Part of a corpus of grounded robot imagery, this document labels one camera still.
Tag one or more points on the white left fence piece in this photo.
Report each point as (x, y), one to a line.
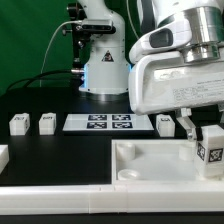
(4, 157)

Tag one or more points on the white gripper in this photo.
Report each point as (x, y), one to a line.
(164, 82)

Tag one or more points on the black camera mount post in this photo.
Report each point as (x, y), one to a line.
(76, 13)

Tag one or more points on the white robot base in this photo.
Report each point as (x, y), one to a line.
(106, 72)

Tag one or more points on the white square tabletop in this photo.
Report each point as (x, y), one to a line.
(155, 161)

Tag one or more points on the white marker plate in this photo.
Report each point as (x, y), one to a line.
(107, 122)

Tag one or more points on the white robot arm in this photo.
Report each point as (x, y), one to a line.
(206, 22)

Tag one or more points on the white front fence wall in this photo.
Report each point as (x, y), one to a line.
(197, 197)

